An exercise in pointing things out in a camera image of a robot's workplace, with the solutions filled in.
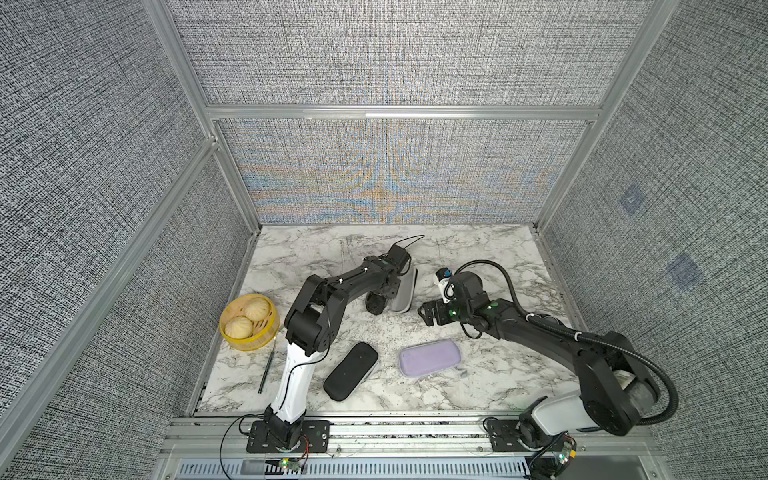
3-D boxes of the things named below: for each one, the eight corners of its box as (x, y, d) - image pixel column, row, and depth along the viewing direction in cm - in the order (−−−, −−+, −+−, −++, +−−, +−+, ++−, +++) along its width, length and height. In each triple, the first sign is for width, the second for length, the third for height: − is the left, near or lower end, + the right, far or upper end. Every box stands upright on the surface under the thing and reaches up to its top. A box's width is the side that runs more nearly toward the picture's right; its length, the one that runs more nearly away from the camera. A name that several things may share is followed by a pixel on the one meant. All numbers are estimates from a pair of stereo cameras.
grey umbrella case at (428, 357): (402, 378, 84) (402, 374, 81) (396, 352, 89) (397, 348, 86) (461, 367, 86) (464, 362, 83) (453, 343, 91) (455, 338, 88)
